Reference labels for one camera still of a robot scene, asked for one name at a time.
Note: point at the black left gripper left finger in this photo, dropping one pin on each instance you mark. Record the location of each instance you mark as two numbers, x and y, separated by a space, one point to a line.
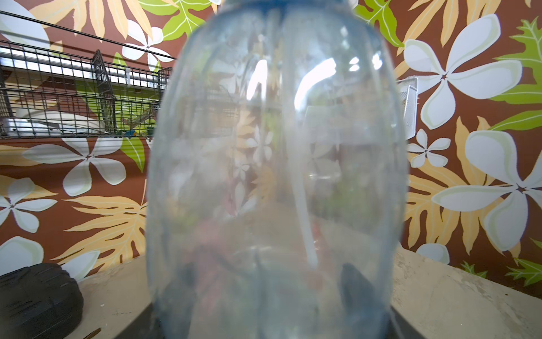
145 326

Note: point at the clear blue spray bottle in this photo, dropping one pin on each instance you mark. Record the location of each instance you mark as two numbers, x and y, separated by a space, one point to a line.
277 177

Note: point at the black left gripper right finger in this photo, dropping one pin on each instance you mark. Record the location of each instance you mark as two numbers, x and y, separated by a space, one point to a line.
400 328

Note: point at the black yellow screwdriver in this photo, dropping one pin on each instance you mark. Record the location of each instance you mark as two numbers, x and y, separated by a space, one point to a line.
93 334

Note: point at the white mesh wall basket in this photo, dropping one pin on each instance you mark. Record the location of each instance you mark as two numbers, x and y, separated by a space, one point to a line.
408 91

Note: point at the black wire wall basket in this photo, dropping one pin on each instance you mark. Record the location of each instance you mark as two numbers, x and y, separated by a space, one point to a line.
36 74

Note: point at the black plastic tool case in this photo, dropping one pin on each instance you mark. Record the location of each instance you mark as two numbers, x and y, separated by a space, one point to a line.
40 301

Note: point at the white tape roll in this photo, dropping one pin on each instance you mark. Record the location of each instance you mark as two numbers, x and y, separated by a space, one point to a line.
38 123

